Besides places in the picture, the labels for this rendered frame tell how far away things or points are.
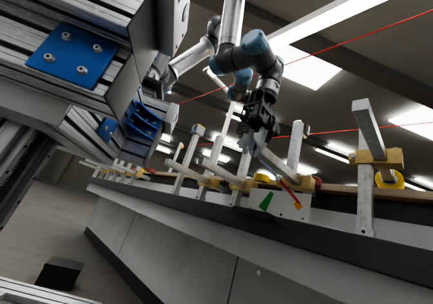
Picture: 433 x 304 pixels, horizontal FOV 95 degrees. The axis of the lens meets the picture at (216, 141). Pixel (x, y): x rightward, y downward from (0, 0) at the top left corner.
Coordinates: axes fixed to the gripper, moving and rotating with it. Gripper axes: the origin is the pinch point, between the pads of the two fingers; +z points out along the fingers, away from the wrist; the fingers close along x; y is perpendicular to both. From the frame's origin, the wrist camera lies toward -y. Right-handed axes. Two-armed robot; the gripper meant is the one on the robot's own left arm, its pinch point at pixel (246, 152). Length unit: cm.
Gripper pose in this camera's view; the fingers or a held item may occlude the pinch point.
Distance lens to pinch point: 94.1
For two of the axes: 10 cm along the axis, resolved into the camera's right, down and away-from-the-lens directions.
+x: -3.8, -4.6, -8.0
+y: -8.8, -0.9, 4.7
